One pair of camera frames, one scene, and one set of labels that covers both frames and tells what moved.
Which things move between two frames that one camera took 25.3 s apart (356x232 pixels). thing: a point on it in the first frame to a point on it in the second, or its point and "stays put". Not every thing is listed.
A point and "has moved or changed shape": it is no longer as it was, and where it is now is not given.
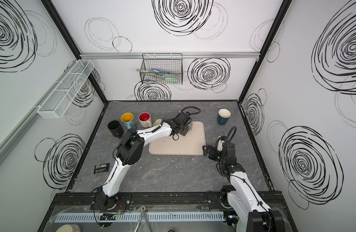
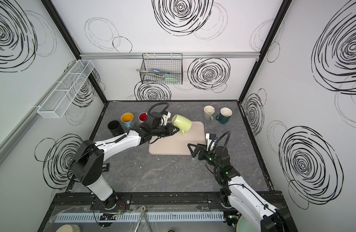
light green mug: x=157 y=123 has moved or changed shape
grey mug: x=190 y=126 to x=208 y=111
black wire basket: x=162 y=68 stays put
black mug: x=115 y=128 stays put
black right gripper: x=209 y=148 to x=204 y=152
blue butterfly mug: x=129 y=122 stays put
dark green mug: x=223 y=116 stays put
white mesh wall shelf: x=59 y=99 stays put
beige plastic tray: x=192 y=143 stays put
